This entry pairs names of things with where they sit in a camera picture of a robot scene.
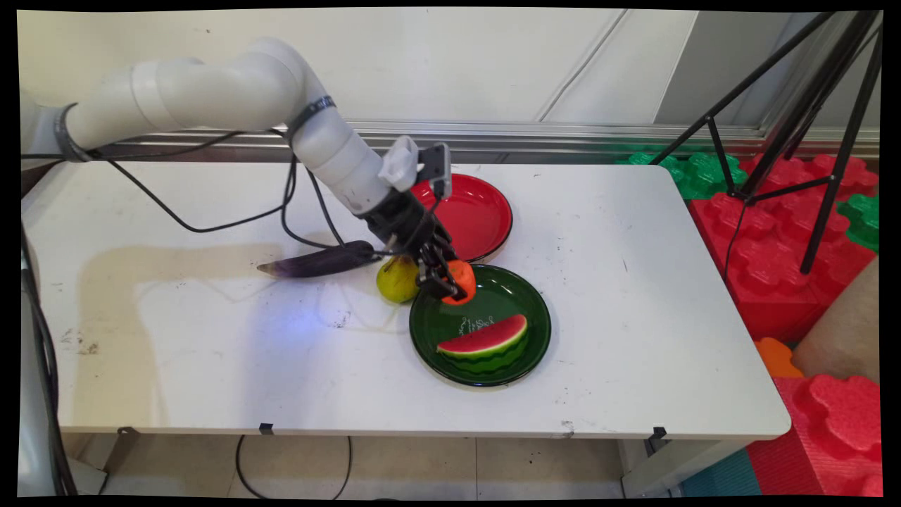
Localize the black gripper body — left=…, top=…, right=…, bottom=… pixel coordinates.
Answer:
left=359, top=189, right=451, bottom=263

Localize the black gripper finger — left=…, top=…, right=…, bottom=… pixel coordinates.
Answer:
left=431, top=232, right=460, bottom=265
left=415, top=255, right=468, bottom=303

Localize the orange toy fruit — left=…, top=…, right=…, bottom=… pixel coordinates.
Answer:
left=441, top=259, right=477, bottom=306

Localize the yellow-green toy pear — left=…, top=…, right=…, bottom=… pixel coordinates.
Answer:
left=376, top=255, right=422, bottom=304

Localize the red round plate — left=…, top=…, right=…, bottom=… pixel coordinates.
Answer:
left=410, top=173, right=514, bottom=263

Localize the green round plate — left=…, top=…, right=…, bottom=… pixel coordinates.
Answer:
left=409, top=264, right=553, bottom=388

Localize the toy watermelon slice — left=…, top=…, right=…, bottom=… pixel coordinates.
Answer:
left=436, top=314, right=529, bottom=375

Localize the dark purple toy eggplant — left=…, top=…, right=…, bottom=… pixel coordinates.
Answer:
left=257, top=240, right=377, bottom=278

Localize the green foam block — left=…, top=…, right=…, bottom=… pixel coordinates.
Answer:
left=836, top=193, right=881, bottom=253
left=617, top=151, right=749, bottom=201

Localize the teal floor mat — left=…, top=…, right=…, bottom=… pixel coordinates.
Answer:
left=679, top=447, right=762, bottom=498

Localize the orange foam piece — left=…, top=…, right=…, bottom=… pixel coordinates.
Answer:
left=754, top=337, right=805, bottom=380

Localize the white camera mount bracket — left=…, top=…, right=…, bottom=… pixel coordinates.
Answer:
left=379, top=136, right=422, bottom=192

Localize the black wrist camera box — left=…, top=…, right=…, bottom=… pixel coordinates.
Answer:
left=418, top=143, right=453, bottom=201

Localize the short looped black cable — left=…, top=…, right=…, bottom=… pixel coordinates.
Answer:
left=280, top=165, right=395, bottom=256

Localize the black cable strap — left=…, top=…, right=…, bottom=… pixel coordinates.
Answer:
left=284, top=96, right=337, bottom=142
left=55, top=103, right=94, bottom=163

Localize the aluminium wall rail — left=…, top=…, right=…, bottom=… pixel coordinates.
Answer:
left=92, top=118, right=881, bottom=161

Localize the long black arm cable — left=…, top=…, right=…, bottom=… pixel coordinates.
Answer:
left=21, top=129, right=298, bottom=234

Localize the black cable under table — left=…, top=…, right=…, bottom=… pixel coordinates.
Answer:
left=234, top=435, right=353, bottom=500

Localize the black cable bundle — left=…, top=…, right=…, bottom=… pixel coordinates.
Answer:
left=21, top=225, right=78, bottom=496

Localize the black camera tripod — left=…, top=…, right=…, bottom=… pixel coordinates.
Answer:
left=649, top=11, right=883, bottom=275

